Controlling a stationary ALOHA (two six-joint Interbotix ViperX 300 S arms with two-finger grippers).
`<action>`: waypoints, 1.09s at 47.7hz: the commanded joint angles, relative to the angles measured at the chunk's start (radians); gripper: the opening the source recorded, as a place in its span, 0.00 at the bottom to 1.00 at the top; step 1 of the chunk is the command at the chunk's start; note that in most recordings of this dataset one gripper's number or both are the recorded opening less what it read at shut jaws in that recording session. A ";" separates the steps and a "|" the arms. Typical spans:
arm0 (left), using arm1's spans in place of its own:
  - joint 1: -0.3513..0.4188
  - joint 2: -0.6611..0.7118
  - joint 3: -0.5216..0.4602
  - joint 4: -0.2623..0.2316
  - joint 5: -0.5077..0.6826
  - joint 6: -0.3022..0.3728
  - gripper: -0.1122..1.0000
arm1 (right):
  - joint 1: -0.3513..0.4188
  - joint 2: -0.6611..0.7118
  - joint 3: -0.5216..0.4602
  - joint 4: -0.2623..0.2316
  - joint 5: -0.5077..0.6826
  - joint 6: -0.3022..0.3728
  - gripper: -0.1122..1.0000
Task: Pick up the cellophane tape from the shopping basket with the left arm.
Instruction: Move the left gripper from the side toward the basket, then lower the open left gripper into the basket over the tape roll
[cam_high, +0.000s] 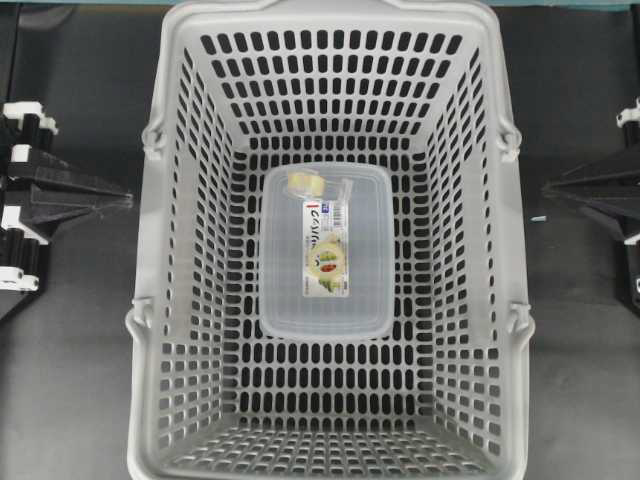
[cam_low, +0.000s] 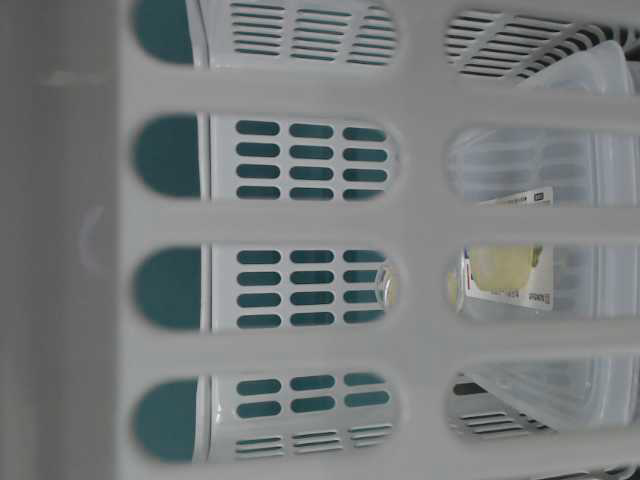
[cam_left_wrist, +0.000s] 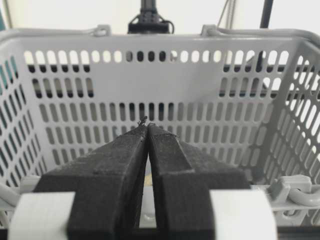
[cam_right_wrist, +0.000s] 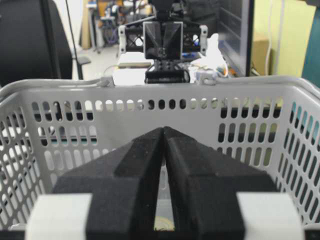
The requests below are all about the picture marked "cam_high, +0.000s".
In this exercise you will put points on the grey plastic shopping basket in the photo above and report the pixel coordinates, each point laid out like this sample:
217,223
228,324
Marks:
418,88

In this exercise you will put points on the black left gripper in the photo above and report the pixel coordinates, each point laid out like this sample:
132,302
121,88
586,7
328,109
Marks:
29,217

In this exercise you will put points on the clear plastic food container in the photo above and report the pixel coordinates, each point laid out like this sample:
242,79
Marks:
326,266

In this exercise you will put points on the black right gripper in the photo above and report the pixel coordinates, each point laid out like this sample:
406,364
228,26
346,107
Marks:
619,216

